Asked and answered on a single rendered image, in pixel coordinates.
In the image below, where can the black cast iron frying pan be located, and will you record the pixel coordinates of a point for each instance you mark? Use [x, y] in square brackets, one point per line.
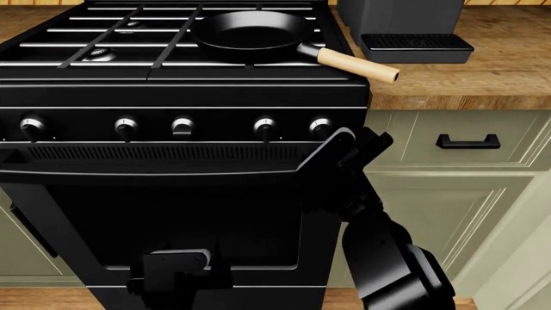
[254, 37]

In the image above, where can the black cast iron stove grate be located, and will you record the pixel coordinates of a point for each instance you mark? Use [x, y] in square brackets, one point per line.
[142, 30]
[181, 42]

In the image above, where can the black oven door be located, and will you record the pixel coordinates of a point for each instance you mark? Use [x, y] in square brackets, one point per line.
[172, 219]

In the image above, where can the silver black stove knob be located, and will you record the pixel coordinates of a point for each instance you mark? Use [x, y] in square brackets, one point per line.
[125, 126]
[318, 125]
[264, 126]
[182, 125]
[31, 124]

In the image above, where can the dark grey drip tray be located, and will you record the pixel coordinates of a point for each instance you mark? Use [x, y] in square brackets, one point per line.
[415, 48]

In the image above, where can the round gas burner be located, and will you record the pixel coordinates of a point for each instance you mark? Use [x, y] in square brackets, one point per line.
[100, 54]
[134, 24]

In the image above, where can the sage green cabinet door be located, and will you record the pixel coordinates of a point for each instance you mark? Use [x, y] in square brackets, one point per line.
[26, 258]
[443, 213]

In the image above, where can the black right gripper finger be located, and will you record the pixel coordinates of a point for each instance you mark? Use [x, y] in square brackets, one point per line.
[369, 140]
[383, 145]

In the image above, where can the sage green drawer front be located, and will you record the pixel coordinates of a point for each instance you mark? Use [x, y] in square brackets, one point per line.
[465, 129]

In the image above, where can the dark grey coffee machine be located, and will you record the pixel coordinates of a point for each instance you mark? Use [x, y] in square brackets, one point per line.
[398, 16]

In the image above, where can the black stove bottom drawer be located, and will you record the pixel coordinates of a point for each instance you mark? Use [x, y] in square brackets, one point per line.
[215, 298]

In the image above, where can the black gas stove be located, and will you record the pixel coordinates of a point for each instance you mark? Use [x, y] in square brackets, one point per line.
[181, 90]

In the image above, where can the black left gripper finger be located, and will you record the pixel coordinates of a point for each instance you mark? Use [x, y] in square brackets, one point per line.
[221, 255]

